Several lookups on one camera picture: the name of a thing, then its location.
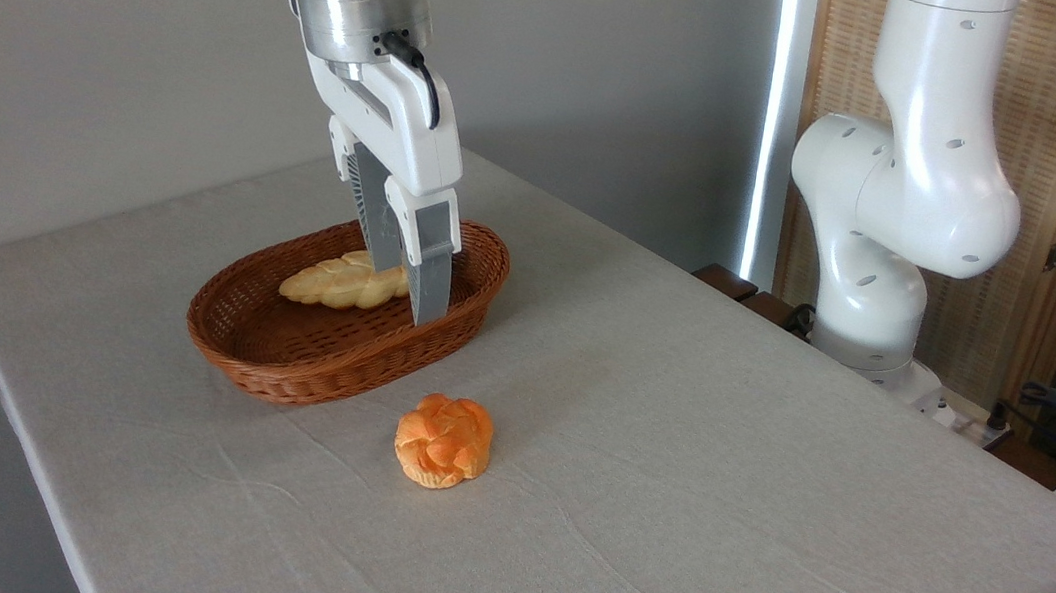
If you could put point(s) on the brown wicker basket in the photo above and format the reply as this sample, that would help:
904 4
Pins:
320 352

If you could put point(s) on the pale braided bread loaf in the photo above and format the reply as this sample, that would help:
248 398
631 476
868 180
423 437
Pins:
338 285

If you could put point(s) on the white power strip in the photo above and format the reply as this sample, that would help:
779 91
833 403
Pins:
971 421

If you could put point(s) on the round orange bread roll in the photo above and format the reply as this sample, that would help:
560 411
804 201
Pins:
444 442

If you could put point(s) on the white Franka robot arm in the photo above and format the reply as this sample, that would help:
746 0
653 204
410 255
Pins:
915 183

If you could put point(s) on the dark wooden block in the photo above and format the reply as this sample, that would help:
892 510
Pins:
724 280
773 310

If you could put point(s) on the grey tablecloth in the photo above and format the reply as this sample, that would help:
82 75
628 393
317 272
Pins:
662 515

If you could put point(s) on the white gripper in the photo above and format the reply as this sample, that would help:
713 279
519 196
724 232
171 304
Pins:
413 126

